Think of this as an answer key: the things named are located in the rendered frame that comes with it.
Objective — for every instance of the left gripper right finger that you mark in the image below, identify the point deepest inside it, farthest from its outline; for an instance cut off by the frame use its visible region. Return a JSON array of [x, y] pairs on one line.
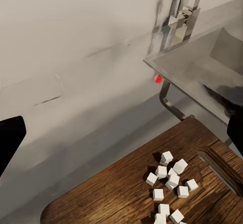
[[235, 132]]

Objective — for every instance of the parer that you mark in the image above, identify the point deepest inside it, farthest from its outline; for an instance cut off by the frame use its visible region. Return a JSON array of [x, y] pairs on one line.
[[226, 102]]

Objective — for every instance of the drop in sink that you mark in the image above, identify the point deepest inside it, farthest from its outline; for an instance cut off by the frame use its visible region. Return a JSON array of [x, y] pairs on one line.
[[213, 58]]

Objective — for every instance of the cutting board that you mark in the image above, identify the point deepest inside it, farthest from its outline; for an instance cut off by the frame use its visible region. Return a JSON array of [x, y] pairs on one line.
[[119, 194]]

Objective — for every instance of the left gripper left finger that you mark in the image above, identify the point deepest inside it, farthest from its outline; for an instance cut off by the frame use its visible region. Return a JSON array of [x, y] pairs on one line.
[[12, 132]]

